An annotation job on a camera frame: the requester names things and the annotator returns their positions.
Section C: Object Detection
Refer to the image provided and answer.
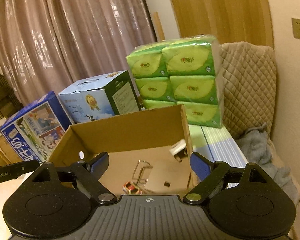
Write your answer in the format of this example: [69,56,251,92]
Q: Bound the gold TP-LINK wall panel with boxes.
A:
[145,160,191,194]

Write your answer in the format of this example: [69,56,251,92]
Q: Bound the metal wire stand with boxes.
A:
[132,160,153,184]

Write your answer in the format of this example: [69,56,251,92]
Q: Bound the red yellow toy car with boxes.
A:
[123,181,143,195]

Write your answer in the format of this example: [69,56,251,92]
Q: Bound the cardboard boxes on floor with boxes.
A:
[0,120,20,164]

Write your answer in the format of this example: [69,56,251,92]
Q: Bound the checkered tablecloth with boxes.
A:
[189,125,248,186]

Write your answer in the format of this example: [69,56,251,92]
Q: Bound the grey cloth on chair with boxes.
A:
[236,123,300,206]

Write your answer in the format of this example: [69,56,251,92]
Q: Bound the dark blue milk carton box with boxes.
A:
[0,91,72,163]

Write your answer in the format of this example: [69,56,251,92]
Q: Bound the brown cardboard box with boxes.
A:
[49,105,194,196]

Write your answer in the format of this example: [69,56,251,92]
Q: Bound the black folding rack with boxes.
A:
[0,74,23,119]

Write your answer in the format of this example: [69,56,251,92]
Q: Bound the light blue milk carton box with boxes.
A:
[58,70,141,123]

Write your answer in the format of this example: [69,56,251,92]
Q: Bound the green tissue pack bundle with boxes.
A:
[126,35,224,128]

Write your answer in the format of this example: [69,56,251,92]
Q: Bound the pink curtain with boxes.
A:
[0,0,155,104]

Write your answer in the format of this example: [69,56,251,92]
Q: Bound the wooden door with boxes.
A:
[171,0,274,47]

